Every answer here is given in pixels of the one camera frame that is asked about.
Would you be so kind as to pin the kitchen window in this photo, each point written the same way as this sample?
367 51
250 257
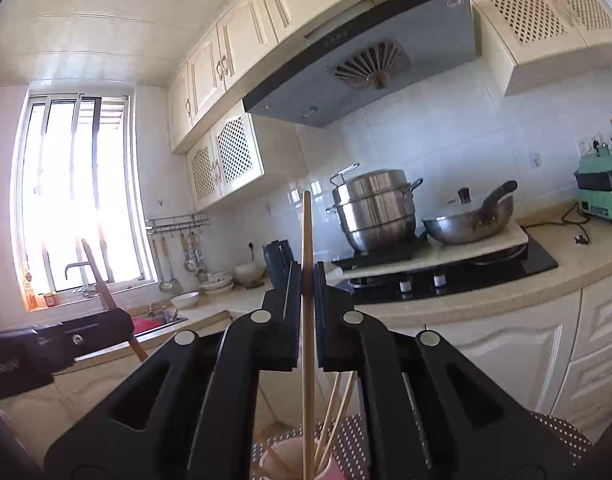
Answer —
75 176

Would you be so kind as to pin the stone slab over stove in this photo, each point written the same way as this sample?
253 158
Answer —
431 255

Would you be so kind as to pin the stainless steel steamer pot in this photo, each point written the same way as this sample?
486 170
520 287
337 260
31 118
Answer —
376 209

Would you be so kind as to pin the pink cylindrical utensil holder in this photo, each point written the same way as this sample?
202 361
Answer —
291 452

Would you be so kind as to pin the cream upper kitchen cabinets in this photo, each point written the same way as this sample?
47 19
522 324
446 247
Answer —
469 91

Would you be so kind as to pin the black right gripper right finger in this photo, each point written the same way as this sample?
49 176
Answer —
428 412

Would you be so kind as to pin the white bowl on counter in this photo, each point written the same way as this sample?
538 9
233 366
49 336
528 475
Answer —
187 300

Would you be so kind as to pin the brown polka dot tablecloth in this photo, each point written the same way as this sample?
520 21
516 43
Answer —
351 452

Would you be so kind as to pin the cream kitchen cabinets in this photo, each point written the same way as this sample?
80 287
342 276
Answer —
534 354
469 91

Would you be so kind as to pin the grey range hood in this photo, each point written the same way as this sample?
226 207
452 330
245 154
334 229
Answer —
380 51

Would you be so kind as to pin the wooden chopstick in holder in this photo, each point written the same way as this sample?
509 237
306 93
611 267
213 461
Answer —
339 415
327 422

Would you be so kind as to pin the steel wok black handle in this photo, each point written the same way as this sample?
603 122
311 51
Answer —
466 220

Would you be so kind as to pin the dark electric kettle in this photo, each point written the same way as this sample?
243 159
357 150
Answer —
279 257

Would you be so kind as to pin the wall utensil rail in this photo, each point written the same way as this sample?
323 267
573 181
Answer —
177 223

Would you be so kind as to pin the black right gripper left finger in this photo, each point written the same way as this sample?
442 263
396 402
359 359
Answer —
188 411

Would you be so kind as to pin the wooden chopstick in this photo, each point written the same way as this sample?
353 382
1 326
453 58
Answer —
327 422
339 415
307 342

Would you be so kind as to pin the cream lower kitchen cabinets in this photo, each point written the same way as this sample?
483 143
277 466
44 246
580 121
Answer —
534 354

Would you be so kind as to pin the green kitchen appliance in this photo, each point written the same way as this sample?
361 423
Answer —
594 183

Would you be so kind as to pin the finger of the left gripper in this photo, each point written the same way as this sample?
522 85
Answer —
96 332

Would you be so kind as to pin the black gas stove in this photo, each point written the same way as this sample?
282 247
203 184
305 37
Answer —
510 265

